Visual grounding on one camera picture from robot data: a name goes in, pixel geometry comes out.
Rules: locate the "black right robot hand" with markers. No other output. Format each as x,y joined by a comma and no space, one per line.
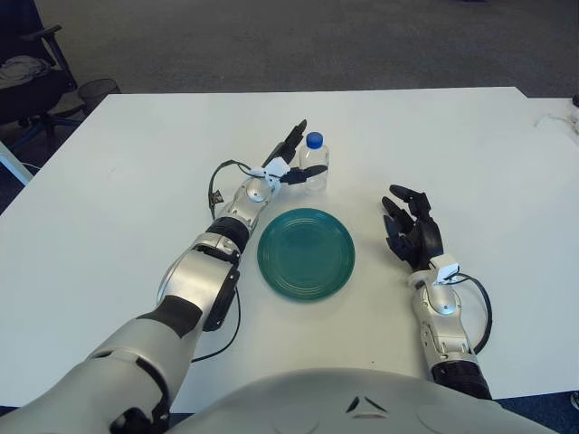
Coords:
425,235

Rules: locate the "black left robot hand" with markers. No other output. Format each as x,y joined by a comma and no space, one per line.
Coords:
289,140

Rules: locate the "clear bottle with blue cap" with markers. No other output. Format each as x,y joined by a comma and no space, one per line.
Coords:
314,153

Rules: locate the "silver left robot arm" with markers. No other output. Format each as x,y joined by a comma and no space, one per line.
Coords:
203,271

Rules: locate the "green round plate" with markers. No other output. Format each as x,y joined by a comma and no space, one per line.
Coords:
306,255

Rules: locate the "grey robot torso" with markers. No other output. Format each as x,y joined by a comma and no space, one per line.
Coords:
362,407

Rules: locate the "black office chair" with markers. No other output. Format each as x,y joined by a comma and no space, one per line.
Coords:
36,95

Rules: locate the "grey cloth on chair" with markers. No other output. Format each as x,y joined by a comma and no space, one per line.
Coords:
22,70

